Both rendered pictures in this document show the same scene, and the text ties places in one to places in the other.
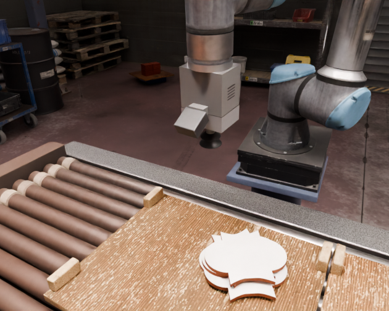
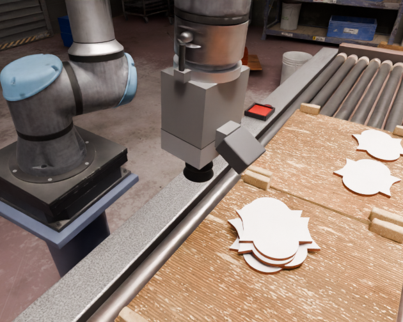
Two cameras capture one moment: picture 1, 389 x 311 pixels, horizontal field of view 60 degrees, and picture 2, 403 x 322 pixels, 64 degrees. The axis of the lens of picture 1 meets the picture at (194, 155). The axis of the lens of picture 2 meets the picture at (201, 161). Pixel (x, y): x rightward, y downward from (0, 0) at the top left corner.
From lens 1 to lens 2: 0.63 m
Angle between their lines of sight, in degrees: 71
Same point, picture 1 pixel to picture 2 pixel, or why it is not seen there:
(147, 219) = not seen: outside the picture
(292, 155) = (93, 160)
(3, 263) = not seen: outside the picture
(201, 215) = (184, 266)
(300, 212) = (180, 186)
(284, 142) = (78, 154)
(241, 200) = (147, 227)
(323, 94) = (107, 75)
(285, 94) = (58, 99)
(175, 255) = (257, 299)
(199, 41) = (243, 32)
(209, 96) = (233, 106)
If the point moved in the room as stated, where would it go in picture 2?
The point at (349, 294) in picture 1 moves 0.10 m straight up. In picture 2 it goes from (288, 181) to (295, 144)
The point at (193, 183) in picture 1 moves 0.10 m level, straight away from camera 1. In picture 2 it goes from (89, 276) to (33, 273)
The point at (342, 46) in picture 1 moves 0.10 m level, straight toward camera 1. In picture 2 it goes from (99, 15) to (141, 20)
